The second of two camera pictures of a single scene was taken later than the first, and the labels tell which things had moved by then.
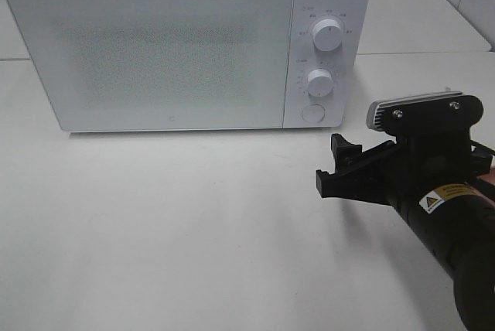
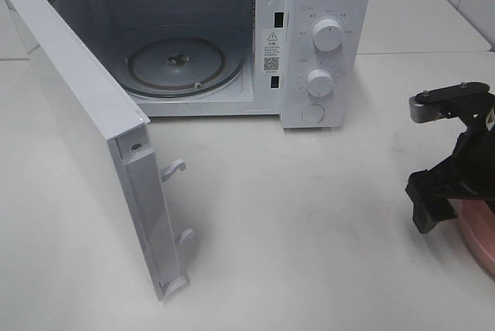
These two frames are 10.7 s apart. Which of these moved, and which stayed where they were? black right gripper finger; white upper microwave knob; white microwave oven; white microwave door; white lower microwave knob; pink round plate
Moved: white microwave door; pink round plate; black right gripper finger
Stayed: white microwave oven; white upper microwave knob; white lower microwave knob
